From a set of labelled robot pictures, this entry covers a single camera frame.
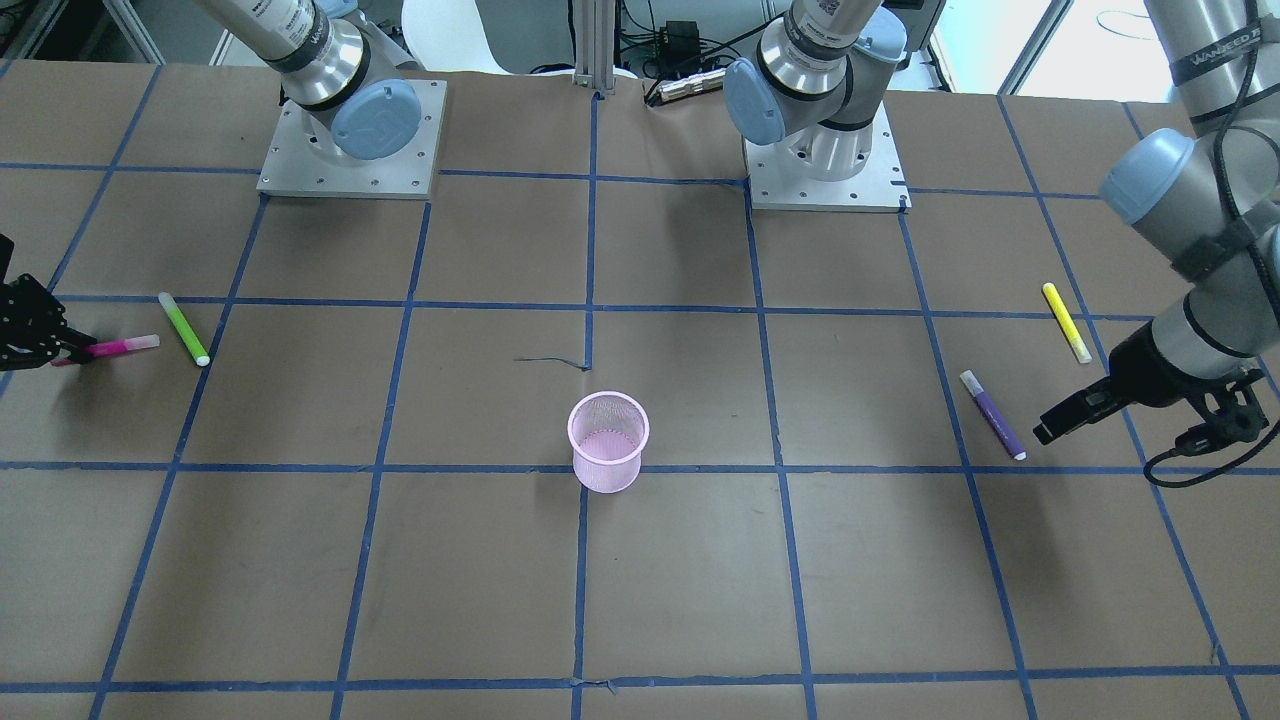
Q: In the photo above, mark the brown paper table mat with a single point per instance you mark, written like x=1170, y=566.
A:
x=365, y=506

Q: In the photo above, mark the pink mesh cup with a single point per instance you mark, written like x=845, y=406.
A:
x=608, y=432

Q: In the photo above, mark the pink pen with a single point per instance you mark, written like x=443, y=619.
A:
x=122, y=347

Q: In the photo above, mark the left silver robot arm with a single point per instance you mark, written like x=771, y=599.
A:
x=1205, y=201

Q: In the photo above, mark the aluminium frame post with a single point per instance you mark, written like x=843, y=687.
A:
x=593, y=45

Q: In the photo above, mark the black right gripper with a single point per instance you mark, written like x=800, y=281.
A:
x=28, y=322

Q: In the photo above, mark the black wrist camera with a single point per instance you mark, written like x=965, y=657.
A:
x=1229, y=410

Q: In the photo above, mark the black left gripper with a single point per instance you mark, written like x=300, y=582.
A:
x=1150, y=368

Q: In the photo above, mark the yellow highlighter pen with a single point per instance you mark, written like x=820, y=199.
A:
x=1066, y=322

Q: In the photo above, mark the purple pen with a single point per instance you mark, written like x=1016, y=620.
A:
x=995, y=420

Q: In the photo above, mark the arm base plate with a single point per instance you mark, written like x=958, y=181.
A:
x=825, y=169
x=303, y=161

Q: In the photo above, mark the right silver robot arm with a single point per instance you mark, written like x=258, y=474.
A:
x=332, y=63

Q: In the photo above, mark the green highlighter pen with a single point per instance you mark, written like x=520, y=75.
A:
x=194, y=346

